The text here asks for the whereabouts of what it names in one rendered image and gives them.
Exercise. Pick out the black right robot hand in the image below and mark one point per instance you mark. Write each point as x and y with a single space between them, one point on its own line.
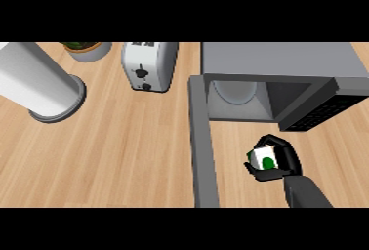
290 158

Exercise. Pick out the white green milk carton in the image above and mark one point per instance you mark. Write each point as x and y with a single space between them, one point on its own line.
265 158

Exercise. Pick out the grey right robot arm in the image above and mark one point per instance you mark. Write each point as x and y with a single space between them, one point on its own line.
306 193

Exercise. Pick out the grey microwave door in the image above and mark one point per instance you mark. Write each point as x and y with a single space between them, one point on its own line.
201 143

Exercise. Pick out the grey microwave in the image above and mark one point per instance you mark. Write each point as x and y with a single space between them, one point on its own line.
288 81

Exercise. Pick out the silver toaster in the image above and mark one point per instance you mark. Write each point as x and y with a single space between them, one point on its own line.
150 66

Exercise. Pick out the grey paper towel holder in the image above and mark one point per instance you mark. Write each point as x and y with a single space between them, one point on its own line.
73 105

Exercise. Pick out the potted plant in grey pot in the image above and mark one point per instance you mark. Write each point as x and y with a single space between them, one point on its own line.
88 50

